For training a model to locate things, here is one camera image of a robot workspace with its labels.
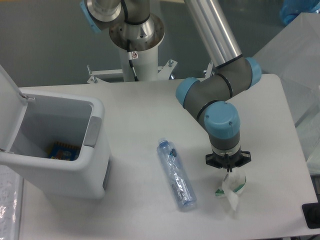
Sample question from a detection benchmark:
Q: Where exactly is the black device at edge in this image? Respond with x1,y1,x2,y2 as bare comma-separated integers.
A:
302,202,320,229

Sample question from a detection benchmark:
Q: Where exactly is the white trash can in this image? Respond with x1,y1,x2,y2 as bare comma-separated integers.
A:
0,69,111,199

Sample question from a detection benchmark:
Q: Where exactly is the blue yellow snack packet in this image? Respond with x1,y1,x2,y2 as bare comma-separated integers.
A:
48,141,81,161

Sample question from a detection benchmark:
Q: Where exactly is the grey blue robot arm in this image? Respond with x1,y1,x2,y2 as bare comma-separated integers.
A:
80,0,262,172

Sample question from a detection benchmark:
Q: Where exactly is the white metal base frame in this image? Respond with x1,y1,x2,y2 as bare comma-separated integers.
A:
87,59,215,84

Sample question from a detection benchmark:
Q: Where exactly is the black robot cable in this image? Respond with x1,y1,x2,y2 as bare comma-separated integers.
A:
125,39,140,82

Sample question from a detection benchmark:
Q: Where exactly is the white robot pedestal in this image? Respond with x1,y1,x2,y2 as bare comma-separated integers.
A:
119,47,158,82

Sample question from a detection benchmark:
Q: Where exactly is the clear plastic water bottle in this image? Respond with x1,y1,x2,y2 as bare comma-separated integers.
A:
156,138,197,212

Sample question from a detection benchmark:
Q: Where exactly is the white green wrapper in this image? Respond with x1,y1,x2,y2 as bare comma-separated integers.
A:
214,168,247,220

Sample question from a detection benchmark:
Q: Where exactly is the paper sheet in sleeve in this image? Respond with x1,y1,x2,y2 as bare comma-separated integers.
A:
0,165,24,240

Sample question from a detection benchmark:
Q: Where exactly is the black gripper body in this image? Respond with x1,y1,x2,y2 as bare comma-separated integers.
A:
205,149,251,173

